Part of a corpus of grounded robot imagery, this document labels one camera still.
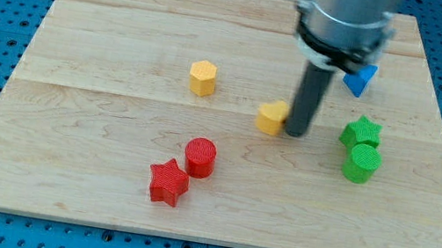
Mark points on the blue triangle block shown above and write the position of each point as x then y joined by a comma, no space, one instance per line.
357,82

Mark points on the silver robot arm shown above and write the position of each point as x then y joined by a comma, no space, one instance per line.
344,34

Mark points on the green star block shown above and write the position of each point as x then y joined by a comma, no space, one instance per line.
361,131

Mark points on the red star block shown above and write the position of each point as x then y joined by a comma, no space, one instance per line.
168,182

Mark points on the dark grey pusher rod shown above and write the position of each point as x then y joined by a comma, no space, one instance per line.
314,84

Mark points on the red cylinder block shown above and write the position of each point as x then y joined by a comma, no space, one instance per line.
200,154

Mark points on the green cylinder block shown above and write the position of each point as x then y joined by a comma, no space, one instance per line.
362,162

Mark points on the yellow heart block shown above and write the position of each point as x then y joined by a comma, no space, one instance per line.
271,117

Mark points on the yellow hexagon block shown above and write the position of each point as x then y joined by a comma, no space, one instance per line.
202,78

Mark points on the light wooden board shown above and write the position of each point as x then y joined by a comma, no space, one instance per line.
102,92

